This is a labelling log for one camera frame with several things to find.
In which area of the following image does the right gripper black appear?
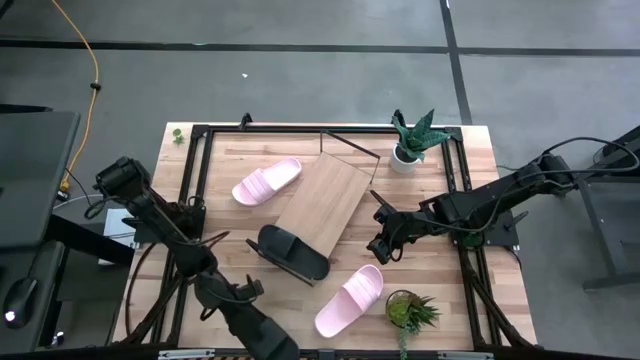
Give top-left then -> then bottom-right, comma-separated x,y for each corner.
366,189 -> 427,267

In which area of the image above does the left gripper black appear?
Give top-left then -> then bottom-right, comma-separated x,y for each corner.
194,269 -> 274,351

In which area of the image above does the black slide sandal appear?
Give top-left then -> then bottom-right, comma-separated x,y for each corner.
238,314 -> 302,360
255,223 -> 332,282

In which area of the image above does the pink slide sandal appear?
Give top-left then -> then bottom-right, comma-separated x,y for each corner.
231,157 -> 304,208
313,263 -> 385,339

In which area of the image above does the spiky succulent in round pot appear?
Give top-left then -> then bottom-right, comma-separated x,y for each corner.
383,288 -> 442,360

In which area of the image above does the snake plant in white pot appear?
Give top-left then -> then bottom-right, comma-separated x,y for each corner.
389,108 -> 453,175

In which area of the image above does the white box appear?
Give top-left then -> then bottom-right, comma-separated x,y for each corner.
97,207 -> 137,267

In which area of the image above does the black computer mouse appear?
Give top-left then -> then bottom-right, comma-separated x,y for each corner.
2,277 -> 40,331

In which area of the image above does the black metal stand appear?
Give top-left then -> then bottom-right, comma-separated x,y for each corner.
577,124 -> 640,292

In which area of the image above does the black side desk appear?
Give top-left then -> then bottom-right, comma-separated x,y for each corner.
0,103 -> 137,360

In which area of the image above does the wooden shelf with black frame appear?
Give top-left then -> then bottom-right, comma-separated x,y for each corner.
244,129 -> 382,288

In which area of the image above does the silver metal bracket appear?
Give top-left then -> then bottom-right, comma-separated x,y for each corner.
158,348 -> 216,360
437,351 -> 494,360

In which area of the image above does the black metal table frame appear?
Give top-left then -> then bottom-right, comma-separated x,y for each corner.
119,112 -> 539,351

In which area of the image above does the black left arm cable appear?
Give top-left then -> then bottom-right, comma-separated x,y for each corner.
82,194 -> 261,322

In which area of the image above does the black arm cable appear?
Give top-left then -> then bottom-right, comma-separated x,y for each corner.
82,194 -> 261,322
387,135 -> 640,262

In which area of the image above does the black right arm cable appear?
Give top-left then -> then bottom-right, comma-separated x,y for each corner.
387,135 -> 640,262

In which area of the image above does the yellow cable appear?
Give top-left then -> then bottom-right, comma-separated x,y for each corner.
49,0 -> 101,194

